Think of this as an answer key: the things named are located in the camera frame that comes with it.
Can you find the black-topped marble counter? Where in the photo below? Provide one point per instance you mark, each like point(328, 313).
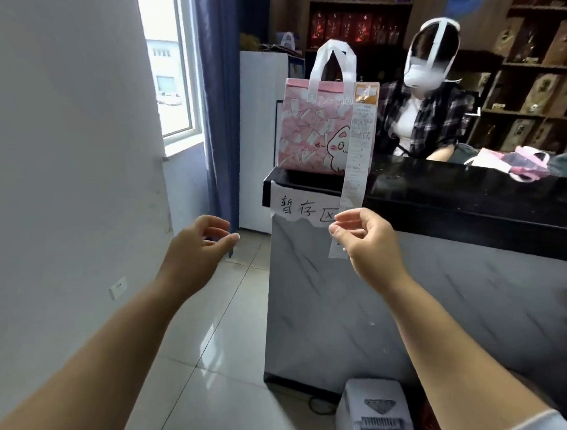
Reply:
point(455, 270)

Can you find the wooden shelving unit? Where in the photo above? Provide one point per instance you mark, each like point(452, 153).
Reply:
point(530, 61)

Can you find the folded pink tote bags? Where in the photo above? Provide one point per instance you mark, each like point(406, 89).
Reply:
point(515, 162)

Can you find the white floor appliance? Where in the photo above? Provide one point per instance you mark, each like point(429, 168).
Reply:
point(374, 410)

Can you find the person's left hand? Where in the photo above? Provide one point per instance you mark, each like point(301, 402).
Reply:
point(191, 258)

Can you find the person's right forearm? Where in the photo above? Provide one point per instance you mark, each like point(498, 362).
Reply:
point(459, 369)

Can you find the handwritten white paper sign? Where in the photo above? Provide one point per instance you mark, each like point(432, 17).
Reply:
point(295, 205)

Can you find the white wall socket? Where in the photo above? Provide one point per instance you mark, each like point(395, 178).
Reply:
point(118, 288)

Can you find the group of brown gift boxes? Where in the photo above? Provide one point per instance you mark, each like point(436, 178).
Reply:
point(540, 88)

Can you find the white head-mounted headset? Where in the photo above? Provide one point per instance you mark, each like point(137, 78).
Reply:
point(427, 70)

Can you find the dark wooden display shelf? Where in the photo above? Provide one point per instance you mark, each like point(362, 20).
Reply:
point(365, 54)

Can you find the person's left thumb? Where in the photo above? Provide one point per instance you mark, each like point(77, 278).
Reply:
point(224, 245)

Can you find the person's left forearm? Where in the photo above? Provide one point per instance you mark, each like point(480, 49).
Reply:
point(84, 371)

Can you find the white-framed window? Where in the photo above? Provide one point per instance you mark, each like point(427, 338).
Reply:
point(169, 62)

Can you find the small white bag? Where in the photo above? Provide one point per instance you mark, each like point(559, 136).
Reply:
point(286, 41)

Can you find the white cabinet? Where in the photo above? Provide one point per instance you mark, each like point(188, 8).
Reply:
point(261, 129)

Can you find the pink cartoon tote bag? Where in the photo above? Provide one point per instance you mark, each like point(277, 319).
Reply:
point(310, 131)

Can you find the long white paper receipt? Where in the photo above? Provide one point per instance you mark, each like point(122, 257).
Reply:
point(358, 148)

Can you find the row of red boxes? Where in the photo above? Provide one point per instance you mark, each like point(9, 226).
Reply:
point(350, 27)

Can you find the person's right thumb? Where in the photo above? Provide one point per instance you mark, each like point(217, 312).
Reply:
point(341, 236)

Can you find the blue curtain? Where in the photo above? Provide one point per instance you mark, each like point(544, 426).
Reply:
point(222, 107)

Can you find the person's right hand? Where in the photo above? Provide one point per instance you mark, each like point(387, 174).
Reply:
point(374, 250)

